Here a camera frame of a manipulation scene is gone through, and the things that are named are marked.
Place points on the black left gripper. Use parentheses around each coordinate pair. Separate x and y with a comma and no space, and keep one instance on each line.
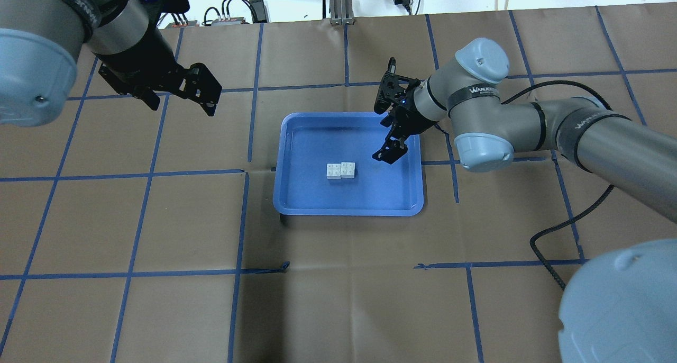
(138,61)

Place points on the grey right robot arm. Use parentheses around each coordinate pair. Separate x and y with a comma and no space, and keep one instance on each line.
(619,306)

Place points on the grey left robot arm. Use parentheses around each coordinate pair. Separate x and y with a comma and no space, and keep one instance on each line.
(42,40)

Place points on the aluminium frame post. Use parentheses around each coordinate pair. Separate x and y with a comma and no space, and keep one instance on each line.
(341,12)

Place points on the white toy block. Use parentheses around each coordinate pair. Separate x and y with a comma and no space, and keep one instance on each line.
(333,171)
(348,170)

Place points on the black power adapter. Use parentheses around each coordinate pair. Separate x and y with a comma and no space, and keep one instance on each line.
(259,11)

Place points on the blue plastic tray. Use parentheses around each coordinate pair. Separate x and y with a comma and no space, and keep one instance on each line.
(325,166)

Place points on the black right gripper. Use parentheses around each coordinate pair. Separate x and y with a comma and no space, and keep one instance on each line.
(408,119)

